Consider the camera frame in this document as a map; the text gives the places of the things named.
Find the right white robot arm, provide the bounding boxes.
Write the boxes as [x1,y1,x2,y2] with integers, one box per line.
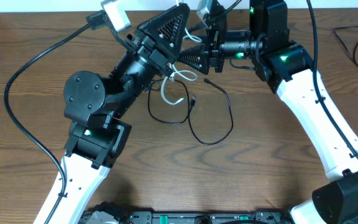
[179,0,358,223]

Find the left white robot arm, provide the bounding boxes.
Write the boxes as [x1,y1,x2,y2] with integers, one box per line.
[35,3,190,223]

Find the black usb cable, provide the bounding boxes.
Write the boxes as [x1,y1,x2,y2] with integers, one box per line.
[333,25,358,75]
[147,77,234,146]

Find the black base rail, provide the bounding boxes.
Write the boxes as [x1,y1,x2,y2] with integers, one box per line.
[78,202,293,224]

